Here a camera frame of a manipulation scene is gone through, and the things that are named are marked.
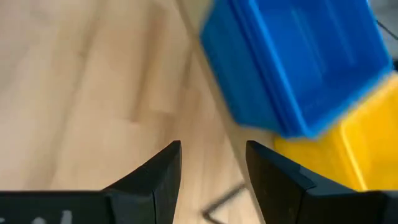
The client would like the blue plastic basket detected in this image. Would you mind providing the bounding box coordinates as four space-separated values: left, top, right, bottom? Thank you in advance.
200 0 312 139
229 0 394 138

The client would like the yellow plastic basket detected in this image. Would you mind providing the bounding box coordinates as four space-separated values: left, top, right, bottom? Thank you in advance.
273 73 398 192

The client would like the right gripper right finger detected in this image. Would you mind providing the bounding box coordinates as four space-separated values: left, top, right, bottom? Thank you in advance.
245 139 398 224

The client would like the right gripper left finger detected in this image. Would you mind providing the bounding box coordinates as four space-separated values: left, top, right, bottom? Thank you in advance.
0 139 183 224

